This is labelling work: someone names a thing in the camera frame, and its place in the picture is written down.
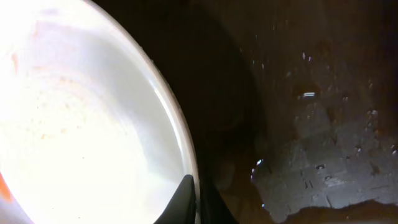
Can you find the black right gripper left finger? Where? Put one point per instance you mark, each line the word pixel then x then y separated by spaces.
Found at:
pixel 181 208

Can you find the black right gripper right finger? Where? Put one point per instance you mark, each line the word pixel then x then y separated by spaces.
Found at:
pixel 213 209

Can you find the white plate with sauce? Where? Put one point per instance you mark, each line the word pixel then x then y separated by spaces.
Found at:
pixel 90 130

